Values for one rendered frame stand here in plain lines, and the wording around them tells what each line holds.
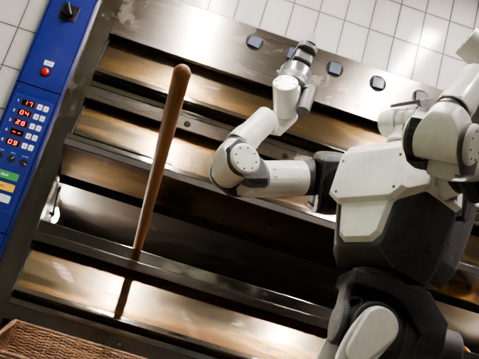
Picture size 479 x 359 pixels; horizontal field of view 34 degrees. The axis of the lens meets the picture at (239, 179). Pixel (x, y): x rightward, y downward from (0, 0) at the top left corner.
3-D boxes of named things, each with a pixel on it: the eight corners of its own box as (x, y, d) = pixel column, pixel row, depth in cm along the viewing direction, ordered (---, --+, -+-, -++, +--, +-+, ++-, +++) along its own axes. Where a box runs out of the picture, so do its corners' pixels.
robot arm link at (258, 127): (244, 119, 200) (197, 162, 189) (263, 103, 191) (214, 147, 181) (271, 150, 201) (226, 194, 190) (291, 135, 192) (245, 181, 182)
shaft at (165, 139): (189, 80, 125) (194, 65, 126) (170, 75, 125) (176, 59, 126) (136, 268, 286) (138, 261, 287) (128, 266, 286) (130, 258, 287)
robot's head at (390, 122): (389, 149, 191) (395, 118, 194) (424, 145, 184) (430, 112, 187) (373, 138, 187) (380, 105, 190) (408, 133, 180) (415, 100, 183)
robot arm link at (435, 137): (443, 65, 154) (402, 117, 142) (495, 70, 148) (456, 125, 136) (446, 110, 160) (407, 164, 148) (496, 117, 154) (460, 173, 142)
